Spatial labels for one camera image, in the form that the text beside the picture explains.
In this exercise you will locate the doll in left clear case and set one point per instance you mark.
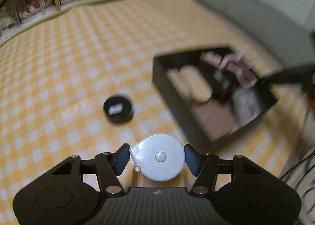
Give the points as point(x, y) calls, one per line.
point(9, 20)

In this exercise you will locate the yellow white checkered cloth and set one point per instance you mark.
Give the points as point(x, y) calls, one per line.
point(56, 77)

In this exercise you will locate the square wooden coaster box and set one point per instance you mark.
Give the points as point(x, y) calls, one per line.
point(214, 120)

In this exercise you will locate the beige earbuds case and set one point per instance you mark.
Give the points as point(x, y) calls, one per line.
point(177, 82)

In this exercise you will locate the white round tape measure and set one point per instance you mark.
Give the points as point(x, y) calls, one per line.
point(160, 157)

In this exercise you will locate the black box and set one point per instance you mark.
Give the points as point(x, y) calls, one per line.
point(182, 110)

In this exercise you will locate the gray pillow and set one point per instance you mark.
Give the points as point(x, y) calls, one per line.
point(284, 39)

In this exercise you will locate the clear nail tips box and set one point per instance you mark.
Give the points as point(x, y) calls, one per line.
point(246, 105)

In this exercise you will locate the black round tin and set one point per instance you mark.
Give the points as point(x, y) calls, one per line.
point(118, 109)

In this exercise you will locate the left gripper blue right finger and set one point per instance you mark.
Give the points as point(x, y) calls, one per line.
point(193, 160)

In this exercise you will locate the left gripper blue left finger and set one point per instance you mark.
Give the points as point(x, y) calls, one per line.
point(120, 159)

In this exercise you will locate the light wooden oval case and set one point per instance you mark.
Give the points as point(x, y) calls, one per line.
point(201, 90)

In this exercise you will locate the person's right hand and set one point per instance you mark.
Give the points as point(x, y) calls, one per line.
point(308, 91)

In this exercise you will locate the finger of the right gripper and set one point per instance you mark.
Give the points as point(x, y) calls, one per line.
point(300, 75)

